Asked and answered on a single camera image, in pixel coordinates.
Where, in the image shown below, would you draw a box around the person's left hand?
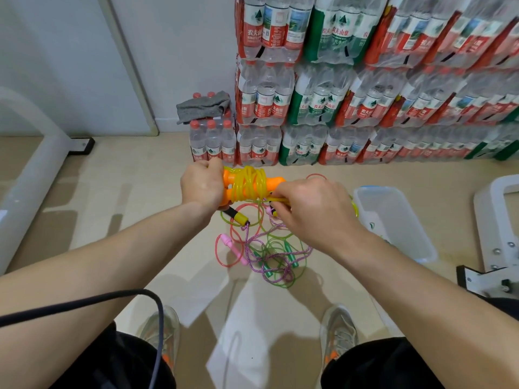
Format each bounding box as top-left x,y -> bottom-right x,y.
180,158 -> 225,214

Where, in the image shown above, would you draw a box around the person's right hand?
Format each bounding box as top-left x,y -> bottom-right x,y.
270,179 -> 360,256

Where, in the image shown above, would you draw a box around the yellow jump rope orange handles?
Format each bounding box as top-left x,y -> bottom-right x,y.
218,166 -> 360,219

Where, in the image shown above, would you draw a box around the person's right forearm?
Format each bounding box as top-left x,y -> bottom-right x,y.
334,230 -> 519,389

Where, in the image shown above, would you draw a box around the person's left forearm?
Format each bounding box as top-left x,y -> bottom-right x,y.
0,200 -> 213,389

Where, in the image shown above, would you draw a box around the grey cloth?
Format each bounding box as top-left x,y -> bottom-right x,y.
176,91 -> 231,125

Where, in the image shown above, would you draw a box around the clear plastic storage box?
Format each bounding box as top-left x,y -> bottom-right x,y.
353,186 -> 438,264

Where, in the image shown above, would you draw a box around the person's right grey shoe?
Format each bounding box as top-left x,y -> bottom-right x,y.
319,305 -> 360,378

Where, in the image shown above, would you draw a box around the person's grey shoe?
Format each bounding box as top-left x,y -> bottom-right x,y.
319,305 -> 360,378
137,306 -> 181,374

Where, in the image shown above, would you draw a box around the stack of water bottle packs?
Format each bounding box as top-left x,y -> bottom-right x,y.
189,0 -> 519,166

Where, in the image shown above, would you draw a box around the person's left grey shoe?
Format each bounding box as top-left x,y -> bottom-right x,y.
137,306 -> 181,374

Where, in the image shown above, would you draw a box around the white metal equipment base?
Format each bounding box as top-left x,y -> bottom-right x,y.
456,174 -> 519,299

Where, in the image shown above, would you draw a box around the black shorts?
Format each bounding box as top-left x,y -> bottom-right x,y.
51,321 -> 448,389

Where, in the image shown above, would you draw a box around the purple jump rope black-yellow handle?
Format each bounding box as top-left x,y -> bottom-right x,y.
222,206 -> 314,285

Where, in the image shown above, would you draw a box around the green jump rope green handles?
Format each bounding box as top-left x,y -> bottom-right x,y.
220,210 -> 311,289

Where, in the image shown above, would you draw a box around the red jump rope pink handles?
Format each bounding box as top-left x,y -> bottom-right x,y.
215,173 -> 327,269

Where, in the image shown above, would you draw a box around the white door frame trim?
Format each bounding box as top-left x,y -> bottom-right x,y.
97,0 -> 159,137

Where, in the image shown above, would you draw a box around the black cable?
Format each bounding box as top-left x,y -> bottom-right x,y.
0,289 -> 165,389

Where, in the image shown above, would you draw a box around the white metal frame leg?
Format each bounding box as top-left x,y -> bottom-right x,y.
0,86 -> 96,276

